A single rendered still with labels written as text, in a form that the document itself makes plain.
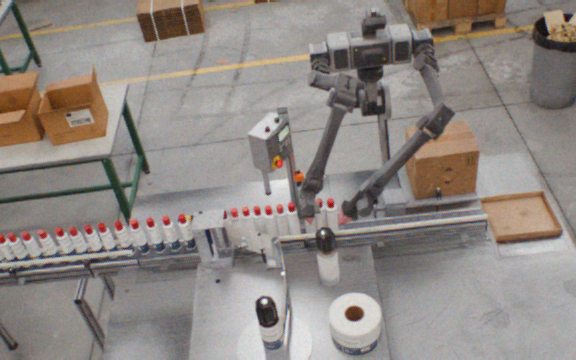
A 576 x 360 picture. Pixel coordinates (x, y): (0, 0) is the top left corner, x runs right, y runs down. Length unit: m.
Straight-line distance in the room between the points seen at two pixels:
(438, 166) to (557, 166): 1.84
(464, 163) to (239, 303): 1.23
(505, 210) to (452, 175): 0.30
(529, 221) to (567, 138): 1.96
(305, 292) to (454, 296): 0.63
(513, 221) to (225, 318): 1.41
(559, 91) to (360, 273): 2.84
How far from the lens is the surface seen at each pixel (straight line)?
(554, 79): 5.12
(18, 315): 4.38
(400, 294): 2.78
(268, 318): 2.39
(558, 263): 2.98
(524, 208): 3.19
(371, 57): 3.03
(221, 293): 2.81
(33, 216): 5.01
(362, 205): 2.76
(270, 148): 2.61
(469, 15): 6.19
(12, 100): 4.48
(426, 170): 3.03
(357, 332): 2.44
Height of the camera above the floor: 3.04
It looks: 41 degrees down
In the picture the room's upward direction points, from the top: 9 degrees counter-clockwise
